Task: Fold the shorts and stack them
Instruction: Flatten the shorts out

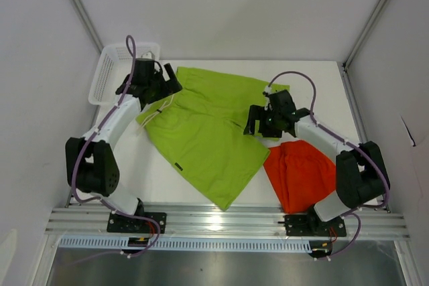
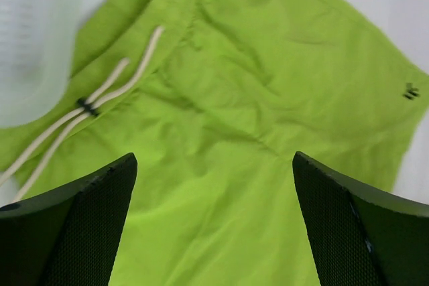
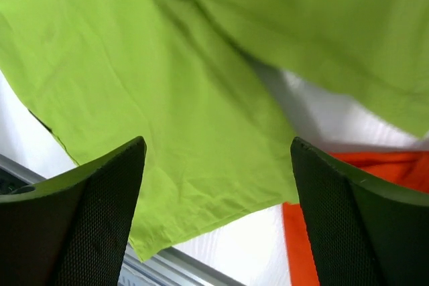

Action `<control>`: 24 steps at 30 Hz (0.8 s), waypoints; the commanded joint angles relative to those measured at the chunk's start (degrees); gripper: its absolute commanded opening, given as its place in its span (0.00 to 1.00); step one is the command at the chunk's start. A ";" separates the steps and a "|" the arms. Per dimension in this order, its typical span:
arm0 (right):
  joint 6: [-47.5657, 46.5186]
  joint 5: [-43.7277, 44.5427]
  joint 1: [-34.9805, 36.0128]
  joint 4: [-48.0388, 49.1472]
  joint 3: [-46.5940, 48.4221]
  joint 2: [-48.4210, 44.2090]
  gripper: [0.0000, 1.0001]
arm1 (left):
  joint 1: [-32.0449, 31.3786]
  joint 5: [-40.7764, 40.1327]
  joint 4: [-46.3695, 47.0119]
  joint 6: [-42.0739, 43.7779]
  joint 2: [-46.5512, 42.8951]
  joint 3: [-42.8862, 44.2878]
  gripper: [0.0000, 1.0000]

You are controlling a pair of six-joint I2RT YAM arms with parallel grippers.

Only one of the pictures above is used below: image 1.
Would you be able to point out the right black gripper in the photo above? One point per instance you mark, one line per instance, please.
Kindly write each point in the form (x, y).
(259, 112)

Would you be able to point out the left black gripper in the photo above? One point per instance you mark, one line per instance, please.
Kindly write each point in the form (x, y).
(170, 87)

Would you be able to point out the lime green shorts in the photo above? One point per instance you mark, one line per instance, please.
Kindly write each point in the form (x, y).
(199, 131)

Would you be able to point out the orange shorts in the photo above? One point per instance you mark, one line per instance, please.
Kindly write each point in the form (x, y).
(300, 175)

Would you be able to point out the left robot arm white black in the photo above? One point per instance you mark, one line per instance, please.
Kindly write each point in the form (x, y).
(90, 162)

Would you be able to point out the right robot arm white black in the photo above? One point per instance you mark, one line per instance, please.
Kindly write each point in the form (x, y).
(360, 173)

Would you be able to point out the white plastic basket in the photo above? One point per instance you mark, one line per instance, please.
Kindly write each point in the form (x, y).
(113, 66)

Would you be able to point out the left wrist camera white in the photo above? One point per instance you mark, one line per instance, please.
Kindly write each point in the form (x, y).
(149, 55)

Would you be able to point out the right aluminium frame post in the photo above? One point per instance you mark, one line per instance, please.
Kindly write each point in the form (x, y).
(374, 16)

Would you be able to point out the aluminium frame post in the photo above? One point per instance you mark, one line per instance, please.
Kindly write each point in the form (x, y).
(374, 16)
(87, 24)

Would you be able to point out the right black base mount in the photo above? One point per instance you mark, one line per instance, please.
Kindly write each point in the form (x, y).
(311, 225)

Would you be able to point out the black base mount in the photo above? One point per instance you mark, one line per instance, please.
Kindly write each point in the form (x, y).
(123, 224)
(311, 225)

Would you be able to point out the aluminium mounting rail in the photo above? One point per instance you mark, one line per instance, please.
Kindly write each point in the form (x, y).
(208, 221)

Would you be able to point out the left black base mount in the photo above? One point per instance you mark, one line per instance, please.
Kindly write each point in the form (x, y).
(123, 224)

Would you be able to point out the left aluminium frame post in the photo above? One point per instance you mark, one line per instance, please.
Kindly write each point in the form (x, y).
(87, 24)

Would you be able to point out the slotted white cable duct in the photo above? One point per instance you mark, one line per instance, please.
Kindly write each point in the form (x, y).
(190, 244)

